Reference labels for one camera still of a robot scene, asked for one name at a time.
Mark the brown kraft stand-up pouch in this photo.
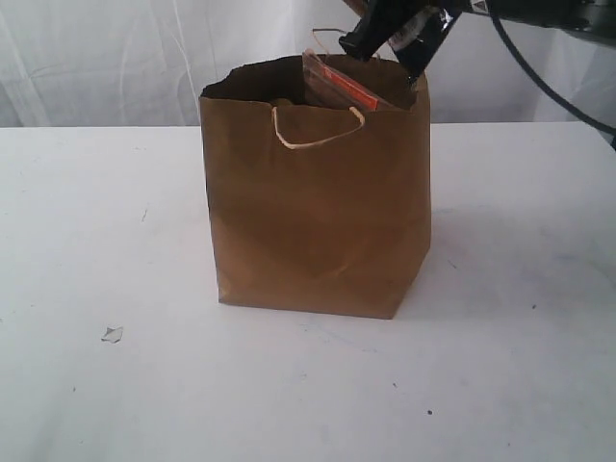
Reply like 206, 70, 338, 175
302, 49, 380, 111

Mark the white curtain backdrop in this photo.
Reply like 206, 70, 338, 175
0, 0, 616, 130

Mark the dark blue noodle package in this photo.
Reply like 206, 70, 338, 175
388, 6, 461, 86

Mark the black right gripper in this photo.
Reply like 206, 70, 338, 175
339, 0, 615, 62

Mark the brown paper shopping bag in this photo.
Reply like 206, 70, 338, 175
199, 55, 431, 319

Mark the small torn paper scrap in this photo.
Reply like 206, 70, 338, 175
101, 326, 123, 344

